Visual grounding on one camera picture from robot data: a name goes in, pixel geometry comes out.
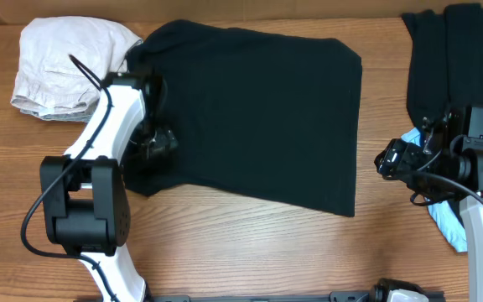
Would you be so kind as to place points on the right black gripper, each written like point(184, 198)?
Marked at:
point(392, 162)

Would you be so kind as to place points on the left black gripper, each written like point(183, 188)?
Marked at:
point(158, 148)

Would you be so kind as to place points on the black t-shirt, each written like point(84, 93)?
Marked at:
point(265, 115)

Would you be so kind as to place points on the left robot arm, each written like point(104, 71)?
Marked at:
point(86, 210)

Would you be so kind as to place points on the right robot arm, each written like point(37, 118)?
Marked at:
point(461, 132)

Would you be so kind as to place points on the grey folded garment under trousers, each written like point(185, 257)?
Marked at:
point(49, 114)

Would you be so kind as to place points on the black knit garment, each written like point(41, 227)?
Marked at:
point(446, 68)

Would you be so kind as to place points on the beige folded trousers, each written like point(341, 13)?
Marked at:
point(46, 76)

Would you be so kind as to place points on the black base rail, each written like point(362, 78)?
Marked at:
point(337, 296)

